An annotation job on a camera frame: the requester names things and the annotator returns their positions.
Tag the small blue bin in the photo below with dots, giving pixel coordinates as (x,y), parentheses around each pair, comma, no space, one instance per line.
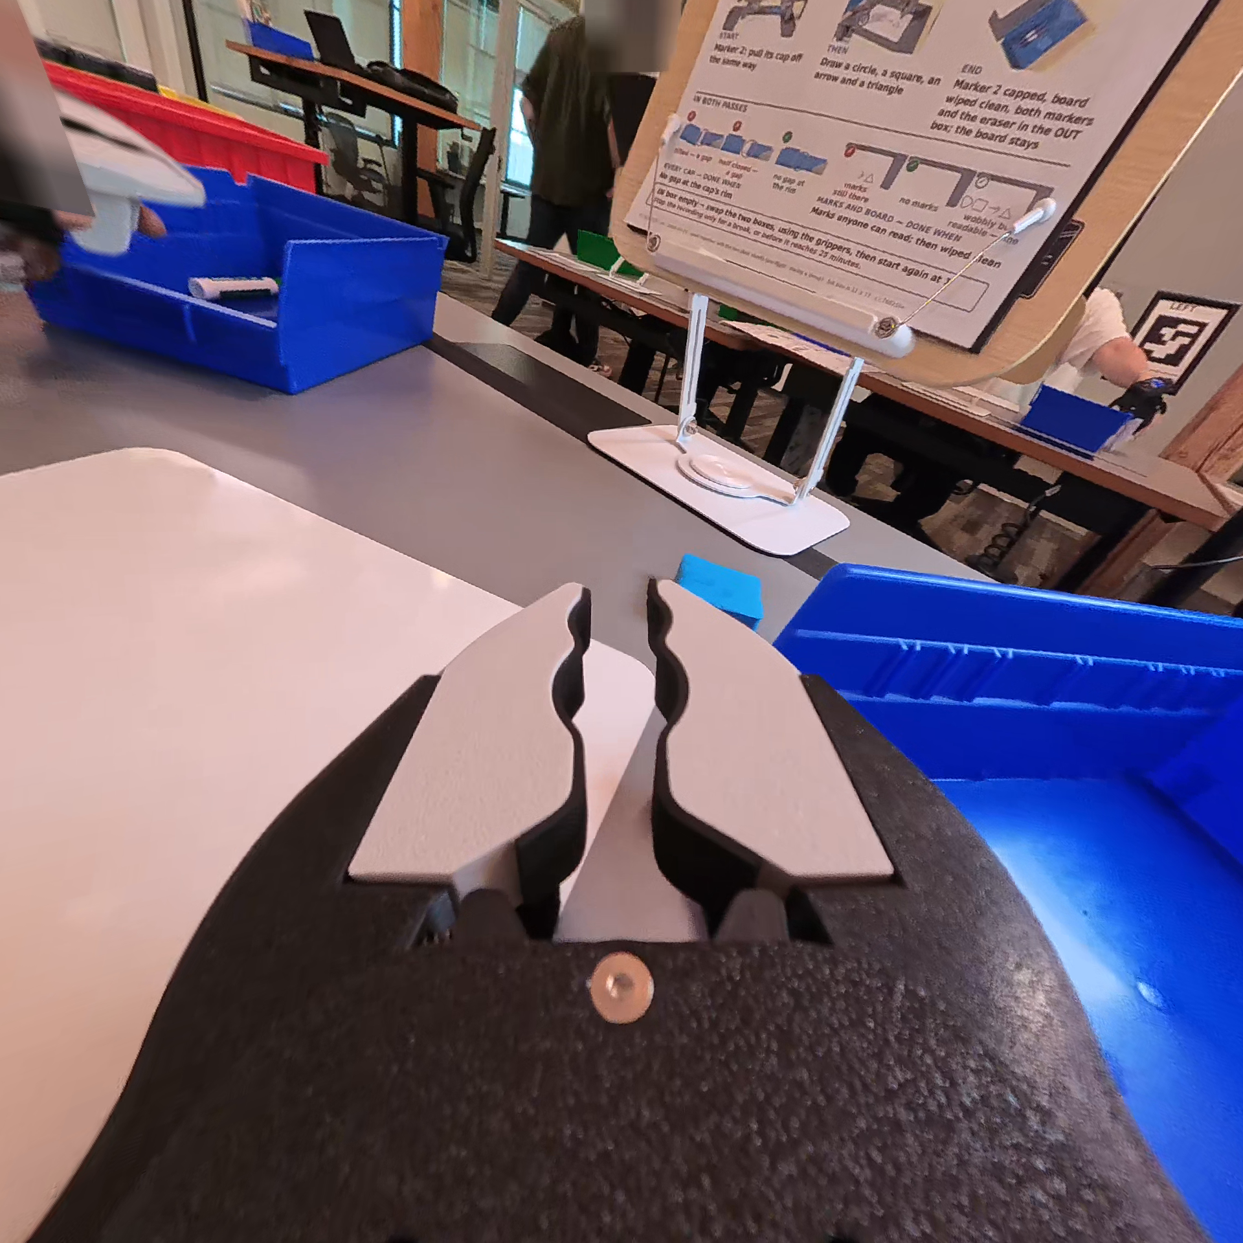
(1074,417)

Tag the green storage box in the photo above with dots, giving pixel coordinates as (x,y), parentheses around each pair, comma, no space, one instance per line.
(596,250)

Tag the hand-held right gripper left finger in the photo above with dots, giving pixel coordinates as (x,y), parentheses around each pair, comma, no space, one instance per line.
(466,776)

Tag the blue whiteboard eraser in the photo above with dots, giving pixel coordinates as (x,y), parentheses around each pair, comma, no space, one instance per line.
(720,588)

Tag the blue plastic bin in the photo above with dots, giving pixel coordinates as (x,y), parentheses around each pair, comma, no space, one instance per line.
(1087,874)
(349,301)

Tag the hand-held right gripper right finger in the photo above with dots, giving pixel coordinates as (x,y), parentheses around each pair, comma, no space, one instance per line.
(768,776)

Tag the black office chair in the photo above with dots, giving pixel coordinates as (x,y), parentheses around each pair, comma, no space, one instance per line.
(463,193)

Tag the red plastic bin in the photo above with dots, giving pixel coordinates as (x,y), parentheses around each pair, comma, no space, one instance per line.
(194,121)

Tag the red dry-erase marker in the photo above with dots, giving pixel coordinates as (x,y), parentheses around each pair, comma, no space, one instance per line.
(234,290)

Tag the wooden office table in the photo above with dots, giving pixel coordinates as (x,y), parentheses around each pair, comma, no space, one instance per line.
(370,87)
(1010,457)

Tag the white whiteboard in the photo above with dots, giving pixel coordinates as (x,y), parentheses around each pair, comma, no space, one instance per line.
(194,680)

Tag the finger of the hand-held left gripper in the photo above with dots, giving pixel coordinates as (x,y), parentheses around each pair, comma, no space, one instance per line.
(136,174)

